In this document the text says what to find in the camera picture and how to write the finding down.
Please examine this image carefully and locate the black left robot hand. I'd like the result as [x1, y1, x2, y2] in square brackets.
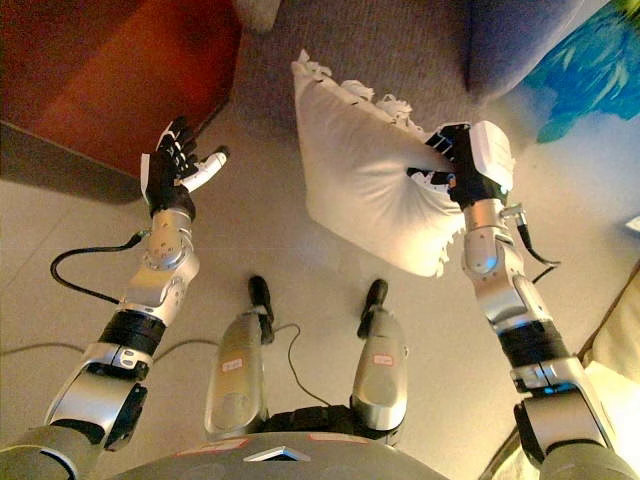
[139, 116, 231, 219]

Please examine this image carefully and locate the white fringed throw pillow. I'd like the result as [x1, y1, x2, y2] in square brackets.
[291, 48, 469, 280]

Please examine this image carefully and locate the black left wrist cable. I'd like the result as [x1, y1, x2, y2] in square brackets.
[49, 228, 151, 306]

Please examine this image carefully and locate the reddish wooden cabinet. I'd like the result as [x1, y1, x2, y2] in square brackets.
[0, 0, 244, 206]

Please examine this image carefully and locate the silver robot leg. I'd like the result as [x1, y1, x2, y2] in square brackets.
[349, 278, 409, 446]
[203, 274, 276, 441]

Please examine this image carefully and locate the silver left robot leg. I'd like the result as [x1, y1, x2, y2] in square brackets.
[203, 274, 276, 441]

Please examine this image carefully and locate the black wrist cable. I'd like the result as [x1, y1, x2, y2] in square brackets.
[499, 202, 562, 284]
[49, 228, 151, 306]

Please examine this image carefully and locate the grey fabric armchair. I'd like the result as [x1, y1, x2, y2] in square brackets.
[219, 0, 609, 146]

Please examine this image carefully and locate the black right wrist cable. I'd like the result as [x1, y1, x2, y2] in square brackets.
[499, 202, 562, 284]

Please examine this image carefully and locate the green leafy potted plant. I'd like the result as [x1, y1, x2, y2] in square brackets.
[522, 0, 640, 146]

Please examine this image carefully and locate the silver right robot leg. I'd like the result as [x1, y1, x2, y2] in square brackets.
[349, 278, 409, 446]

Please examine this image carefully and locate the grey robot torso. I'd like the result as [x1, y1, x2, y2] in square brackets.
[99, 404, 451, 480]

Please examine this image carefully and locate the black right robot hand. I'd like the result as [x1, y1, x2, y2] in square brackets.
[407, 120, 516, 211]

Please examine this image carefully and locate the thin grey floor cable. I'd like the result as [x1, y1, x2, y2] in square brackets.
[0, 322, 346, 409]

